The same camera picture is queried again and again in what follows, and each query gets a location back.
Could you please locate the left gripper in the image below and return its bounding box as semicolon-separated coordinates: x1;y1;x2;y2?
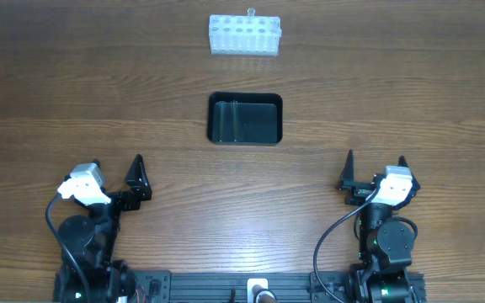
92;153;153;212

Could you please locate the black cable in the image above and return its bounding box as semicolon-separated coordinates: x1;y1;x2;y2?
44;192;93;303
312;189;381;303

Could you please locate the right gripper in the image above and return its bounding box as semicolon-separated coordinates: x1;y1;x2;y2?
336;149;422;207

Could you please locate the white test tube rack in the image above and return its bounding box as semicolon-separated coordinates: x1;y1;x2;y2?
207;13;283;57

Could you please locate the mounting rail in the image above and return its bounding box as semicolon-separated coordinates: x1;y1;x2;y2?
128;268;429;303

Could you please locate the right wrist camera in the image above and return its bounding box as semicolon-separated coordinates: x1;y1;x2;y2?
376;165;414;207

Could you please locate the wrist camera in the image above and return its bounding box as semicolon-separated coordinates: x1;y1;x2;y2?
56;162;112;207
376;165;414;207

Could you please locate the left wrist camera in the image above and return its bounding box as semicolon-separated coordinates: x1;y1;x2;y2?
56;162;112;207

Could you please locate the black tray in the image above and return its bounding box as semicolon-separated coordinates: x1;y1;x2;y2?
206;91;285;147

